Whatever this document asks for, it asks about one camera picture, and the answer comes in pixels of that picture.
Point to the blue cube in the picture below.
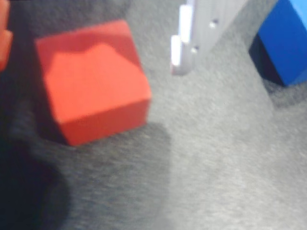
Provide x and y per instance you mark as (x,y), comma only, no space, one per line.
(285,43)

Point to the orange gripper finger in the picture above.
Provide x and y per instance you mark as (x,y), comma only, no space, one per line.
(4,36)

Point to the red cube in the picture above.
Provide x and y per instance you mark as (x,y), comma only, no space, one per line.
(96,83)

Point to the dark grey felt mat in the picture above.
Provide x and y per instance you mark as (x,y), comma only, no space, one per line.
(192,167)

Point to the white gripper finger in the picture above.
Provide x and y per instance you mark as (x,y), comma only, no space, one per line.
(206,26)

